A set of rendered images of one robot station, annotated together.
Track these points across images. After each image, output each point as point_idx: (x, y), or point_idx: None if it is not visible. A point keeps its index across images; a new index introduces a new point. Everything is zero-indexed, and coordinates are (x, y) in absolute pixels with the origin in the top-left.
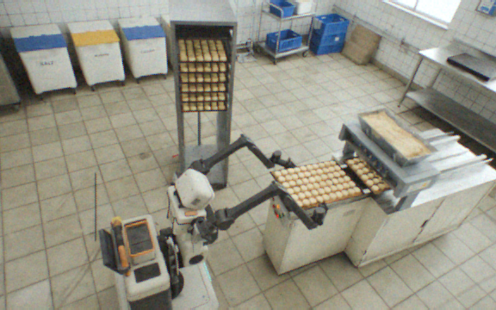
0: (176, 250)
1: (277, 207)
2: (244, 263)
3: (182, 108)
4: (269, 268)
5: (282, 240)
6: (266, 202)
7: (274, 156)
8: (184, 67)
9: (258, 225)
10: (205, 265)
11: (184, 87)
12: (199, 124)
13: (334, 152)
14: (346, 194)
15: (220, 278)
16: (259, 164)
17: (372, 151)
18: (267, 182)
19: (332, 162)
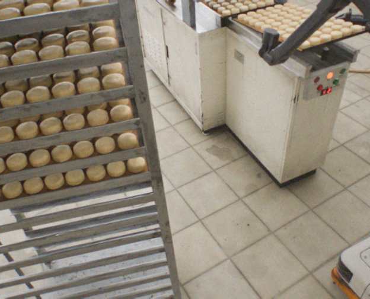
0: None
1: (329, 76)
2: (311, 210)
3: (130, 174)
4: (307, 181)
5: (329, 116)
6: (189, 189)
7: (278, 35)
8: (97, 42)
9: (237, 197)
10: None
11: (113, 111)
12: (18, 269)
13: None
14: (303, 7)
15: (349, 237)
16: (96, 202)
17: None
18: (144, 189)
19: (242, 15)
